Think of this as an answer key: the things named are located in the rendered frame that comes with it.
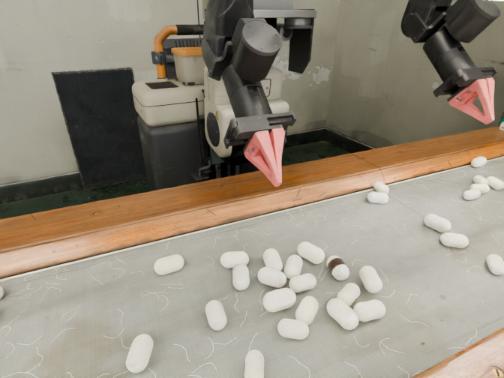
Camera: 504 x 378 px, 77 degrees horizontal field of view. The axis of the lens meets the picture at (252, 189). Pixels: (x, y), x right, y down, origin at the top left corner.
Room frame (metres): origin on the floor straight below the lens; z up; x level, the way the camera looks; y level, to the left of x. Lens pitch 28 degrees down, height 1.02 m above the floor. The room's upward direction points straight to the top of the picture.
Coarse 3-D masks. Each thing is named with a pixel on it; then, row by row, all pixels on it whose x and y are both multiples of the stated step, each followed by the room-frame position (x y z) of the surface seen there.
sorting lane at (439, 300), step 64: (448, 192) 0.52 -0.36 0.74; (128, 256) 0.33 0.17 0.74; (192, 256) 0.33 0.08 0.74; (256, 256) 0.33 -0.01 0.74; (384, 256) 0.33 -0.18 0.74; (448, 256) 0.33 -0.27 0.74; (0, 320) 0.23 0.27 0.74; (64, 320) 0.23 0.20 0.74; (128, 320) 0.23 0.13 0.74; (192, 320) 0.23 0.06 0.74; (256, 320) 0.23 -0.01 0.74; (320, 320) 0.23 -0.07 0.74; (384, 320) 0.23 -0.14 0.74; (448, 320) 0.23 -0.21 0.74
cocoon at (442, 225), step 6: (426, 216) 0.41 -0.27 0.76; (432, 216) 0.40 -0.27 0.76; (438, 216) 0.40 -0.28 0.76; (426, 222) 0.40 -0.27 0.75; (432, 222) 0.40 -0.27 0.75; (438, 222) 0.39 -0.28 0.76; (444, 222) 0.39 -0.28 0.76; (432, 228) 0.40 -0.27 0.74; (438, 228) 0.39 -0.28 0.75; (444, 228) 0.38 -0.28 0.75; (450, 228) 0.38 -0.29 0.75
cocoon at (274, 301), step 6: (288, 288) 0.26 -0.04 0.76; (270, 294) 0.25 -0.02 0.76; (276, 294) 0.25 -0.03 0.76; (282, 294) 0.25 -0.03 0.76; (288, 294) 0.25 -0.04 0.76; (294, 294) 0.25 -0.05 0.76; (264, 300) 0.24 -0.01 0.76; (270, 300) 0.24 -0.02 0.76; (276, 300) 0.24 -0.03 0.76; (282, 300) 0.24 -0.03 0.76; (288, 300) 0.24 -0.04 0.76; (294, 300) 0.25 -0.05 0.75; (264, 306) 0.24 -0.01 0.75; (270, 306) 0.24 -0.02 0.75; (276, 306) 0.24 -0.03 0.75; (282, 306) 0.24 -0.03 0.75; (288, 306) 0.24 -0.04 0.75
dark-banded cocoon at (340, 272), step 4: (332, 256) 0.31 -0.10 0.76; (336, 256) 0.31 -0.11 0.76; (328, 260) 0.31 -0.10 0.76; (336, 268) 0.29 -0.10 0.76; (340, 268) 0.29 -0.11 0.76; (344, 268) 0.29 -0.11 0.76; (332, 272) 0.29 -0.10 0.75; (336, 272) 0.29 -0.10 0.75; (340, 272) 0.29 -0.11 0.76; (344, 272) 0.29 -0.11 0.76; (348, 272) 0.29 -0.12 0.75; (336, 276) 0.29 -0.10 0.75; (340, 276) 0.28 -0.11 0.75; (344, 276) 0.28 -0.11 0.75
